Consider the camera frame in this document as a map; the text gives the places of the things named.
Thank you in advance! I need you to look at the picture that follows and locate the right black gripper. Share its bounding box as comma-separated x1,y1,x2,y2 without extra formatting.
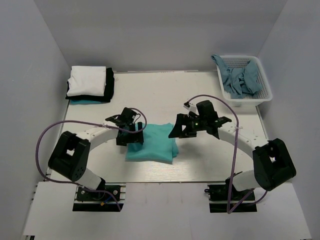
168,113,207,139

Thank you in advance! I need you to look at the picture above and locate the teal green t shirt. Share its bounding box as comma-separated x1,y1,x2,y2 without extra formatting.
125,123,179,164

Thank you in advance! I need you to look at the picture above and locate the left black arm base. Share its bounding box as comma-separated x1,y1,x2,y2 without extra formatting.
72,183,126,213

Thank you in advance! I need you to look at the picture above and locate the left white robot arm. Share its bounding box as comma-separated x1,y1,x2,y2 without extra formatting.
48,107,147,200

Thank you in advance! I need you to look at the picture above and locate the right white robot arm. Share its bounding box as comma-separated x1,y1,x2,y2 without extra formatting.
168,100,297,200

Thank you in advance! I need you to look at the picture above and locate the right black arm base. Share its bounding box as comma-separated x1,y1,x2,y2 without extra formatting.
204,184,257,213

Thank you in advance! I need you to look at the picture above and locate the folded black t shirt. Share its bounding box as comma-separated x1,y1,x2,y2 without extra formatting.
65,67,115,103

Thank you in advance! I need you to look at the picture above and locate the grey blue crumpled t shirt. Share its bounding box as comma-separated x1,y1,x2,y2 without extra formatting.
211,54,262,99

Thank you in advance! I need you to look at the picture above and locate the folded teal t shirt bottom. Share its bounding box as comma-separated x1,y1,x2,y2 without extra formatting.
69,100,103,105

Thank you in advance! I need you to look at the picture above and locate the white plastic basket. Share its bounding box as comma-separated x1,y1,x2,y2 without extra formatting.
216,55,273,108

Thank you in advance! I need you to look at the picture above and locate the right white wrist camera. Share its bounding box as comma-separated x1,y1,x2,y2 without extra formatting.
183,102,197,114

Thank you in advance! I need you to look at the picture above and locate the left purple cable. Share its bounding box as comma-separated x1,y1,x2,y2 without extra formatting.
35,107,148,211

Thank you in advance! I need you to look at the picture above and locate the purple cable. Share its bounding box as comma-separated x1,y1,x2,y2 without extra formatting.
183,94,267,215
35,107,148,211

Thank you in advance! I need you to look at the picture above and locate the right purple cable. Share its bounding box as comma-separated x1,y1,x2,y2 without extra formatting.
183,94,267,215

